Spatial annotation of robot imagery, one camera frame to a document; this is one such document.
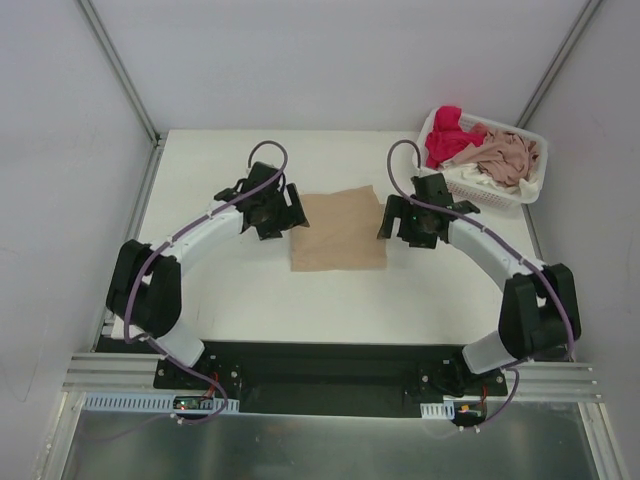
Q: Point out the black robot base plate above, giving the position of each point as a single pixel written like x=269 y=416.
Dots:
x=388 y=381

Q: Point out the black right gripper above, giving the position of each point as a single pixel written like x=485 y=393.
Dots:
x=400 y=220

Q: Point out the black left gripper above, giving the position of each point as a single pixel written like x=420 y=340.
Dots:
x=285 y=214

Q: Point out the left aluminium frame post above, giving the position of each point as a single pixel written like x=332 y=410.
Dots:
x=108 y=48

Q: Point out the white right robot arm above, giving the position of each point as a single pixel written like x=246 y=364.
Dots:
x=539 y=308

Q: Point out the beige t shirt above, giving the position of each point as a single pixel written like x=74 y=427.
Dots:
x=342 y=232

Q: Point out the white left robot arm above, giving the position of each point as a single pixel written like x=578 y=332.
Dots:
x=146 y=286

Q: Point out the white slotted cable duct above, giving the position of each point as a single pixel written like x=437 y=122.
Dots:
x=158 y=403

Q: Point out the right white cable duct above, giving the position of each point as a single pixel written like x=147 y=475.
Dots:
x=438 y=411

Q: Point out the pink red shirt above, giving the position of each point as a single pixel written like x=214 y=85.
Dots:
x=446 y=138

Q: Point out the dusty pink shirt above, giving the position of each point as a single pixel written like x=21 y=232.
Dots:
x=505 y=155

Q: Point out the aluminium frame post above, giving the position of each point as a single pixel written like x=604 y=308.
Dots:
x=108 y=48
x=580 y=25

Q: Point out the right aluminium frame post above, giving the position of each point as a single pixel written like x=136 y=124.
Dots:
x=580 y=25

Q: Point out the cream white shirt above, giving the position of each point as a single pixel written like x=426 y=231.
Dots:
x=469 y=181

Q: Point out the aluminium front rail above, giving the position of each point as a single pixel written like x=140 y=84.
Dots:
x=123 y=372

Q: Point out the white plastic laundry basket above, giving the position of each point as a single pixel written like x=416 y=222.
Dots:
x=466 y=122

